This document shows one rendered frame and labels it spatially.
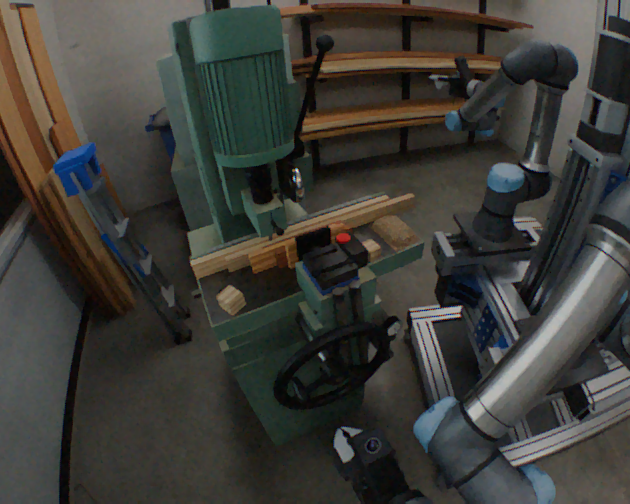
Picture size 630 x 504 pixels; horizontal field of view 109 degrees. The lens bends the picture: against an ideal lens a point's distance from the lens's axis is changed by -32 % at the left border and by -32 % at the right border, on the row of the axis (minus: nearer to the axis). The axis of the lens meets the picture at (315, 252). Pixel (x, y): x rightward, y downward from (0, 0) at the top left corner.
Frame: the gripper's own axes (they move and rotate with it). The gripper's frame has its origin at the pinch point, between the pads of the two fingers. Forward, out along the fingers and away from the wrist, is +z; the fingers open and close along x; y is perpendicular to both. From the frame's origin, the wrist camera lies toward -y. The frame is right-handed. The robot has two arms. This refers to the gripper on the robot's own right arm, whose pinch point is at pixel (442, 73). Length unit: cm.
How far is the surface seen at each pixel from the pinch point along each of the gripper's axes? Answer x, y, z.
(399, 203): -50, 24, -46
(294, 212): -79, 33, -18
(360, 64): 17, 18, 131
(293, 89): -72, -14, -32
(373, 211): -60, 22, -47
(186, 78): -97, -27, -35
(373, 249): -67, 22, -63
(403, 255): -58, 28, -63
